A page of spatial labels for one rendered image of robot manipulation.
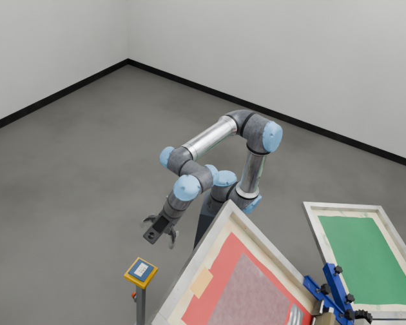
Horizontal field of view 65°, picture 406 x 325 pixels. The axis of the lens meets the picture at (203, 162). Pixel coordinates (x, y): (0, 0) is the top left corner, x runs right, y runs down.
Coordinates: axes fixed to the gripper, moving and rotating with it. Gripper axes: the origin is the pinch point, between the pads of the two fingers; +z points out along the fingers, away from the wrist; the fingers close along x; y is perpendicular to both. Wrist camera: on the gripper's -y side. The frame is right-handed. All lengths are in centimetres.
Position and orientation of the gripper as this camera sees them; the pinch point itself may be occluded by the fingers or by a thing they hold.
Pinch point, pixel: (154, 238)
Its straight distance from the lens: 126.5
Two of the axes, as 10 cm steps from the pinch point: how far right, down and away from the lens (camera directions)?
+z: -3.8, 6.1, 6.9
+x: -8.1, -5.9, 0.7
